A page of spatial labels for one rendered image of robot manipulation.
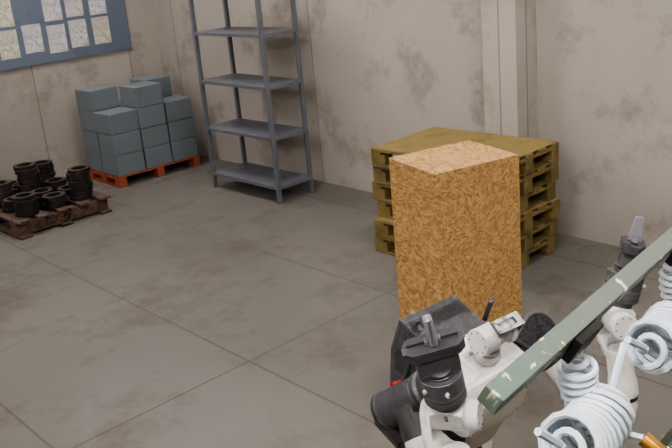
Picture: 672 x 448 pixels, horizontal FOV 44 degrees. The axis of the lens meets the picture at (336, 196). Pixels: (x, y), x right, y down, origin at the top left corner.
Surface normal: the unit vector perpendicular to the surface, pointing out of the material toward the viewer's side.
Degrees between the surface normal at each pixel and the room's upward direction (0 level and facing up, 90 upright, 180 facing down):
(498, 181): 90
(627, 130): 90
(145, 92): 90
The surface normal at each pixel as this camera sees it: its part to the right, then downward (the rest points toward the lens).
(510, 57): -0.72, 0.26
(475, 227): 0.46, 0.22
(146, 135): 0.69, 0.16
